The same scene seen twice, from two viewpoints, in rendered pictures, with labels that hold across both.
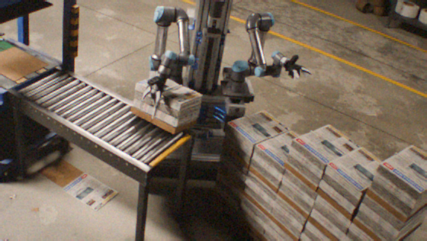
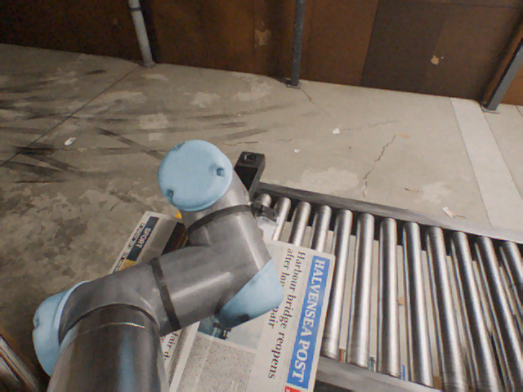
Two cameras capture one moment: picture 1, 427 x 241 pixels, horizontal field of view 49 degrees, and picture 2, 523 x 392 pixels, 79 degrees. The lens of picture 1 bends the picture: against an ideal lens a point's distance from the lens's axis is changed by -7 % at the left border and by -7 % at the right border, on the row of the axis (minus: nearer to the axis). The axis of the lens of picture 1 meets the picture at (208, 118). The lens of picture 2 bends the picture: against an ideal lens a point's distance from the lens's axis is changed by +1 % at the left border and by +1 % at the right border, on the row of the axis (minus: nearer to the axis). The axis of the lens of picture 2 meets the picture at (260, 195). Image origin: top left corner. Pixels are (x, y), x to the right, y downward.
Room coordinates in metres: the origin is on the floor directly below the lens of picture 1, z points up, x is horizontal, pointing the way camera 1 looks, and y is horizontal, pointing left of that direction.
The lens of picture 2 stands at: (3.17, 0.33, 1.51)
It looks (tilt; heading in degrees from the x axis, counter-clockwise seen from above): 44 degrees down; 170
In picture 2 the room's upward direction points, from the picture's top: straight up
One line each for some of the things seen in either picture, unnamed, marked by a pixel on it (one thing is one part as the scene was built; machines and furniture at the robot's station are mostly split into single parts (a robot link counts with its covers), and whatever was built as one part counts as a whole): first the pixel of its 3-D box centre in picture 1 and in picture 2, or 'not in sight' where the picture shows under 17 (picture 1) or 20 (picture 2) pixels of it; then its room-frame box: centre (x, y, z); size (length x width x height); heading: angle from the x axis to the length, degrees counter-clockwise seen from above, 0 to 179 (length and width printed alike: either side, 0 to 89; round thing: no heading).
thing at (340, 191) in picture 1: (356, 182); not in sight; (2.35, -0.97, 0.95); 0.38 x 0.29 x 0.23; 133
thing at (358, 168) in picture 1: (361, 168); not in sight; (2.35, -0.96, 1.06); 0.37 x 0.28 x 0.01; 133
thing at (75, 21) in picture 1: (74, 31); not in sight; (3.51, 1.19, 1.05); 0.05 x 0.05 x 0.45; 64
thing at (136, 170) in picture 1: (71, 133); (404, 227); (2.60, 0.90, 0.74); 1.34 x 0.05 x 0.12; 64
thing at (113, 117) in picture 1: (108, 120); (361, 280); (2.78, 0.67, 0.77); 0.47 x 0.05 x 0.05; 154
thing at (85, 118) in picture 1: (95, 113); (414, 292); (2.83, 0.79, 0.77); 0.47 x 0.05 x 0.05; 154
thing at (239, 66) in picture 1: (239, 69); not in sight; (3.46, -0.18, 0.98); 0.13 x 0.12 x 0.14; 126
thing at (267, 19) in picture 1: (258, 44); not in sight; (3.54, -0.28, 1.19); 0.15 x 0.12 x 0.55; 126
